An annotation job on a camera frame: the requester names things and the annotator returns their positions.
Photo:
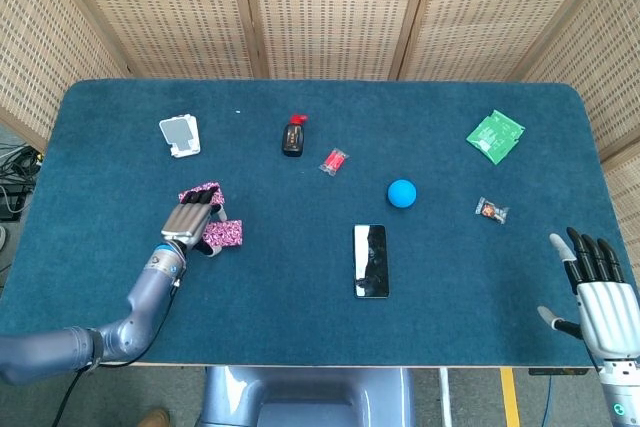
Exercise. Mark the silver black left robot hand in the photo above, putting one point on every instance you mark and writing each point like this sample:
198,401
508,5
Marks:
185,222

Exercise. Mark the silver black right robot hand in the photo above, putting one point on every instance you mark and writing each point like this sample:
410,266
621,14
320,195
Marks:
610,314

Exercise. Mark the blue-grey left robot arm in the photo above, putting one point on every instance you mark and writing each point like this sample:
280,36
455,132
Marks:
145,292

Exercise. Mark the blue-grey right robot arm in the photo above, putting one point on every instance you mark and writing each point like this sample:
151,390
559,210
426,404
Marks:
620,397

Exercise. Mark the white phone stand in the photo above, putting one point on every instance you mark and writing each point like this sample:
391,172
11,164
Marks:
177,132

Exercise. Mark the wicker folding screen panel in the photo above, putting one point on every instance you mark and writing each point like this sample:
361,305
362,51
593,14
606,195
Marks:
45,47
165,12
627,197
500,12
600,62
330,12

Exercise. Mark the black bottle with red cap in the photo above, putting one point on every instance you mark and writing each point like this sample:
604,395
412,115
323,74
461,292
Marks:
293,139

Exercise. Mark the blue felt table cover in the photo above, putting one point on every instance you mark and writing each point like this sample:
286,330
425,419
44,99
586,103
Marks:
300,327

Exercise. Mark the dark wrapped snack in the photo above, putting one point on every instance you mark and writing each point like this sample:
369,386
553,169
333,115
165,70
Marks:
491,209

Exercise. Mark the red wrapped candy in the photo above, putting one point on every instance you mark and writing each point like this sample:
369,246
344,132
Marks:
334,161

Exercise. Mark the dark floor device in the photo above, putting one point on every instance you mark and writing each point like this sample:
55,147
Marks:
10,207

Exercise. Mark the white table leg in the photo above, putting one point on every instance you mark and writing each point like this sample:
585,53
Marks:
445,397

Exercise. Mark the black smartphone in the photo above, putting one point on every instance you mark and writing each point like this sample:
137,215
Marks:
371,262

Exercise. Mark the brown shoe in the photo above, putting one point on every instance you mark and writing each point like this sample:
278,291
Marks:
154,418

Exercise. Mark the green foil packet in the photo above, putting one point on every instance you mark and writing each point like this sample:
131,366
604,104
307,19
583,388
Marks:
495,137

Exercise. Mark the blue-grey robot torso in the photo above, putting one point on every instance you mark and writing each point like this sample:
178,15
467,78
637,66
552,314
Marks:
310,397

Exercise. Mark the blue ball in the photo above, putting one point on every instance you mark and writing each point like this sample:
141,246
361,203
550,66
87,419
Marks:
402,194

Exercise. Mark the black under-table bracket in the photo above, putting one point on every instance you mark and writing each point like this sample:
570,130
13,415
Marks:
557,371

